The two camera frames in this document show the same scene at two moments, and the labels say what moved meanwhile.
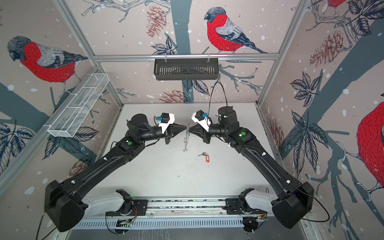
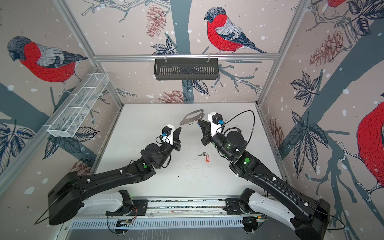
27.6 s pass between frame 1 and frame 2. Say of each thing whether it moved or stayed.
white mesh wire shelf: stayed
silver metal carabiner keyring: moved
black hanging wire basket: stayed
